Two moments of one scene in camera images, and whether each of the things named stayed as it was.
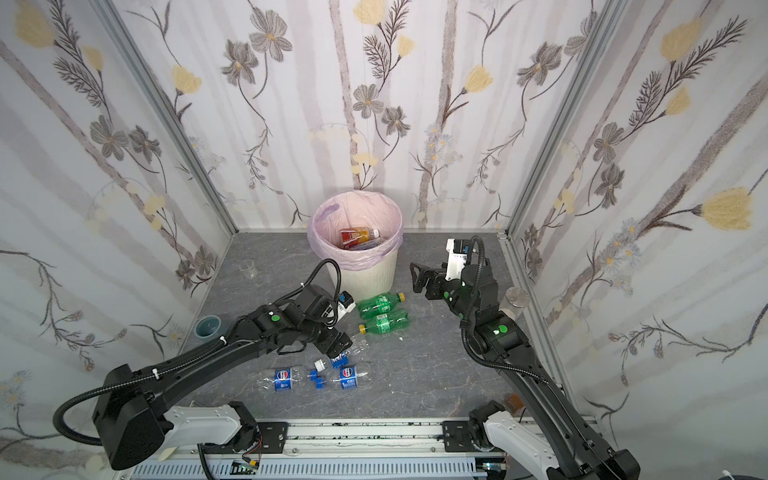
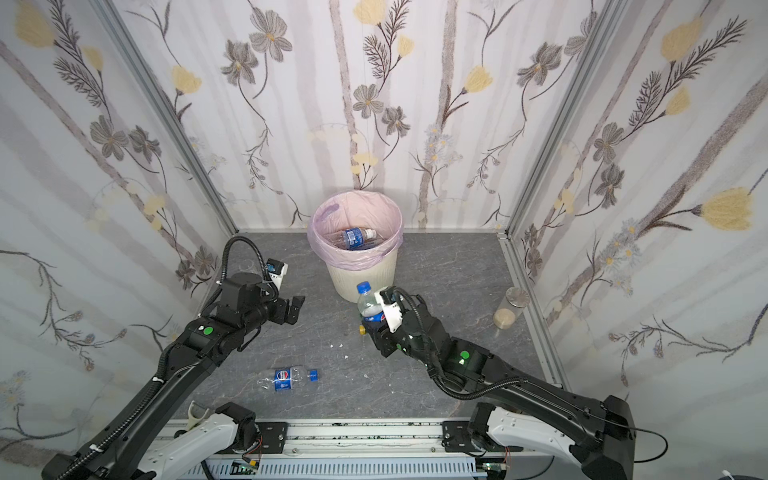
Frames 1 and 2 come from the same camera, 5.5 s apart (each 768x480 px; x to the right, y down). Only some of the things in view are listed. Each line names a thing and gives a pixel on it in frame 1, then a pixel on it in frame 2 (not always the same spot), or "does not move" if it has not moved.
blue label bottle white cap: [355, 351] → [356, 238]
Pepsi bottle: [348, 377] → [368, 305]
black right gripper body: [437, 283] → [383, 336]
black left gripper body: [335, 342] → [285, 309]
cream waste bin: [368, 282] does not move
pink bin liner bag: [351, 209] does not move
